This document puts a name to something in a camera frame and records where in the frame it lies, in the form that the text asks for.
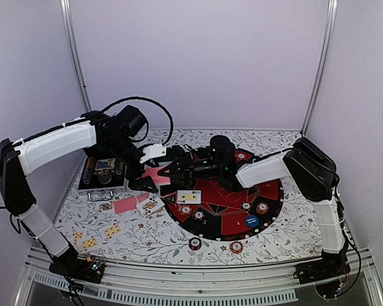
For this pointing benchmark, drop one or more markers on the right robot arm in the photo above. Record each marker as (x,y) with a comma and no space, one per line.
(317,180)

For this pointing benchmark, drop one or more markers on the blue small blind button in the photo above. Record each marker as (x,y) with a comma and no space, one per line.
(251,221)

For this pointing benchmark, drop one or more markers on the aluminium poker case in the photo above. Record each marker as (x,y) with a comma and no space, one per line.
(101,179)

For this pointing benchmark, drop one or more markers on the aluminium frame post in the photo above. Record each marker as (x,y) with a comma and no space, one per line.
(66,15)
(332,8)

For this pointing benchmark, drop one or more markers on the red playing card deck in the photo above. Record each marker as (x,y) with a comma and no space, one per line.
(157,179)

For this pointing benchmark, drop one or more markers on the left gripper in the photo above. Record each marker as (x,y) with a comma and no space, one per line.
(135,183)

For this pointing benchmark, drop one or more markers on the front aluminium rail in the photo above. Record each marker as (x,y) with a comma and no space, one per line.
(132,283)

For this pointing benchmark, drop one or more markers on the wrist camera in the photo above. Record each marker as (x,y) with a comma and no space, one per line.
(182,152)
(153,151)

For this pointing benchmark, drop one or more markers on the floral table cloth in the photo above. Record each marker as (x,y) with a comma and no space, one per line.
(294,235)

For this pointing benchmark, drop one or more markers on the face-down red card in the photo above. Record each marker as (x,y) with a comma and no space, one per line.
(125,205)
(142,197)

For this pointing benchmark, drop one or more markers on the diamonds card bottom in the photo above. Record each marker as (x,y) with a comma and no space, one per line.
(88,244)

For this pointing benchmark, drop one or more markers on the diamonds card left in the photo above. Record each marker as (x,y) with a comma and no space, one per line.
(77,237)

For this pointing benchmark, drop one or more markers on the right aluminium frame post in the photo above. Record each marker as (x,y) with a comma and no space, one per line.
(332,8)

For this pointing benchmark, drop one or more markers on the two of clubs card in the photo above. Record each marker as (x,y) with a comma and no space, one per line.
(188,197)

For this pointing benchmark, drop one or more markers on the left aluminium frame post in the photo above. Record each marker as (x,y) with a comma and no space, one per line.
(66,15)

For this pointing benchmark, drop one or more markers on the dark chips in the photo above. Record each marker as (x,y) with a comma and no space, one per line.
(246,206)
(198,215)

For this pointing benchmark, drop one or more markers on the round red black poker mat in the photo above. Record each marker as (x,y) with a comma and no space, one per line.
(222,199)

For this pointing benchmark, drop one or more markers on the dark poker chip stack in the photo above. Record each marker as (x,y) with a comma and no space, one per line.
(195,244)

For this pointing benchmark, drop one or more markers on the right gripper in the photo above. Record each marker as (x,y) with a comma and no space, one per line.
(184,174)

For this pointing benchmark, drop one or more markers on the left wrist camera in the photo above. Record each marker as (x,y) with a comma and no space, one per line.
(153,151)

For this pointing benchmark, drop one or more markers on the orange poker chip stack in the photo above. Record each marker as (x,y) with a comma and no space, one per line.
(236,247)

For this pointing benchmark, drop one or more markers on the face card on cloth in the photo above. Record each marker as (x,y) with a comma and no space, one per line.
(105,207)

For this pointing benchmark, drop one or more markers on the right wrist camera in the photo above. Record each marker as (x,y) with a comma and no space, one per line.
(182,152)

